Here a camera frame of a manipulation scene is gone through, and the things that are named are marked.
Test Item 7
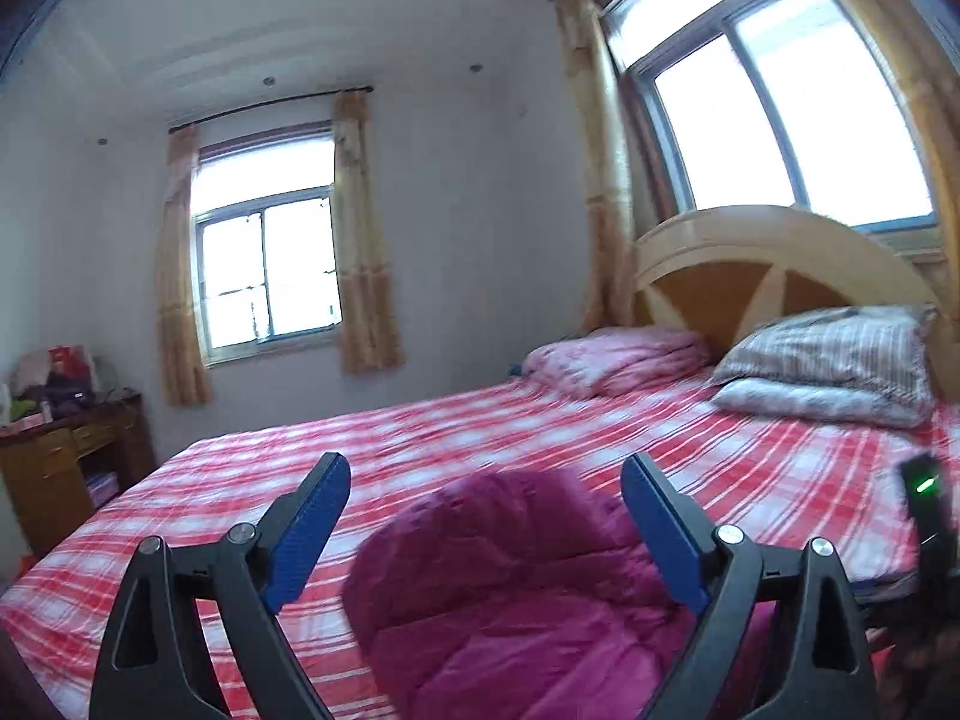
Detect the wooden desk with drawers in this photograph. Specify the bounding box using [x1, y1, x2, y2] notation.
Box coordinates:
[2, 394, 158, 559]

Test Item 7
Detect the left beige curtain far window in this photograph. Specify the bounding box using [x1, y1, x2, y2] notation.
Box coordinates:
[155, 125, 212, 408]

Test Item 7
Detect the beige curtain near headboard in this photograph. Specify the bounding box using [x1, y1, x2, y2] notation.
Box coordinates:
[553, 0, 635, 332]

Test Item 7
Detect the right beige curtain far window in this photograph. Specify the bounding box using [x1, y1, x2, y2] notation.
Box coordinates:
[331, 91, 404, 376]

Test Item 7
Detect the pink folded quilt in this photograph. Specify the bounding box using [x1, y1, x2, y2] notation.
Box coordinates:
[521, 325, 709, 400]

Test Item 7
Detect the wooden bed headboard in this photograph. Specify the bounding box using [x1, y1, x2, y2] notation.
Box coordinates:
[619, 206, 958, 401]

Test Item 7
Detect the red plaid bed sheet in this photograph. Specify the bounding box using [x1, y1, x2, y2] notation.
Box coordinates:
[2, 377, 958, 718]

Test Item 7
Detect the beige curtain window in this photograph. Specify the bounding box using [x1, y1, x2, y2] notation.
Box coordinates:
[155, 125, 212, 408]
[331, 91, 404, 376]

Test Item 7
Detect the striped pillow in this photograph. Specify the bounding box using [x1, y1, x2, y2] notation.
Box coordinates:
[711, 304, 935, 408]

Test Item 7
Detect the clutter pile on desk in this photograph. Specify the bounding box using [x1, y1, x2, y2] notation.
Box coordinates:
[2, 344, 128, 431]

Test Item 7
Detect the magenta down jacket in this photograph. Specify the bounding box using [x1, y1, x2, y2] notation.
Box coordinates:
[342, 470, 695, 718]

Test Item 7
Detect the black curtain rod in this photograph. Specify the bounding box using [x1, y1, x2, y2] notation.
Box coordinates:
[167, 85, 376, 135]

